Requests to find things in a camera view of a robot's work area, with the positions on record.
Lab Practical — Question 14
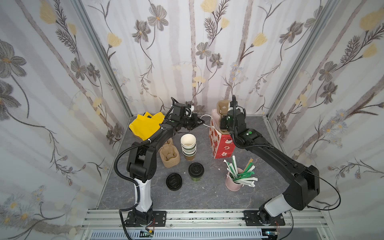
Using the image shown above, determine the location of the single pulp cup carrier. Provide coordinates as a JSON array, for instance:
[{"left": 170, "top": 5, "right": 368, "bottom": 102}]
[{"left": 217, "top": 100, "right": 230, "bottom": 135}]

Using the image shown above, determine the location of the red white paper gift bag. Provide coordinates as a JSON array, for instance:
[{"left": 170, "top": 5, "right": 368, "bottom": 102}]
[{"left": 201, "top": 109, "right": 235, "bottom": 159}]

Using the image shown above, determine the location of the black plastic cup lid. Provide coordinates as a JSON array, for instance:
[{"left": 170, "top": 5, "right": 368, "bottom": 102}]
[{"left": 188, "top": 163, "right": 205, "bottom": 175}]

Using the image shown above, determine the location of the green paper coffee cup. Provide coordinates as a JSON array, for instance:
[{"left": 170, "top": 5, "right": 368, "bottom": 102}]
[{"left": 190, "top": 174, "right": 204, "bottom": 182}]

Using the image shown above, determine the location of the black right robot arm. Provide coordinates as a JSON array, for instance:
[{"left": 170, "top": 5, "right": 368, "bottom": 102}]
[{"left": 221, "top": 95, "right": 320, "bottom": 225}]

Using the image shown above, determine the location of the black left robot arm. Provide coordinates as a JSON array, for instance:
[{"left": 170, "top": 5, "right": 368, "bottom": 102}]
[{"left": 114, "top": 98, "right": 205, "bottom": 240}]

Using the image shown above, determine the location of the stack of paper cups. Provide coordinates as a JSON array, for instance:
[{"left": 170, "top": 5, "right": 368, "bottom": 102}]
[{"left": 181, "top": 134, "right": 197, "bottom": 161}]

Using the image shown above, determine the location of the stack of pulp cup carriers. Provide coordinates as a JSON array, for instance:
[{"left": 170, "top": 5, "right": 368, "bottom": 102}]
[{"left": 159, "top": 138, "right": 181, "bottom": 168}]

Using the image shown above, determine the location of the yellow napkin stack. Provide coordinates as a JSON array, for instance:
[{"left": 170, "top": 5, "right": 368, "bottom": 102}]
[{"left": 129, "top": 112, "right": 165, "bottom": 141}]

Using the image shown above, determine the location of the pink cup with utensils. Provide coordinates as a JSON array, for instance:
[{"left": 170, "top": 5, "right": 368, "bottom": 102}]
[{"left": 223, "top": 156, "right": 259, "bottom": 192}]

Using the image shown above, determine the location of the stack of black cup lids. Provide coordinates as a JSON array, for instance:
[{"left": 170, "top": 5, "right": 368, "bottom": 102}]
[{"left": 166, "top": 173, "right": 183, "bottom": 191}]

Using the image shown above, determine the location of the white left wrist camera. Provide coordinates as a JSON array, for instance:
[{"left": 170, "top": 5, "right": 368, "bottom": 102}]
[{"left": 185, "top": 104, "right": 195, "bottom": 117}]

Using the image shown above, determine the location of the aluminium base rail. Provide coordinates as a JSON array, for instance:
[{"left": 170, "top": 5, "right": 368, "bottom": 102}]
[{"left": 79, "top": 209, "right": 334, "bottom": 240}]

